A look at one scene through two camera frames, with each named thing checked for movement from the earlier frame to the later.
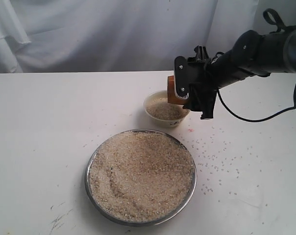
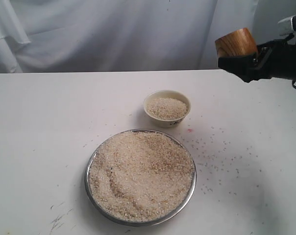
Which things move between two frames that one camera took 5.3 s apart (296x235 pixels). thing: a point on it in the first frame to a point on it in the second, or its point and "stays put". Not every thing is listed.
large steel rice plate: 140,177 stays put
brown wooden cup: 172,97 to 239,42
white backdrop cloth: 33,36 stays put
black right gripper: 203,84 to 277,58
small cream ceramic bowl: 156,105 stays put
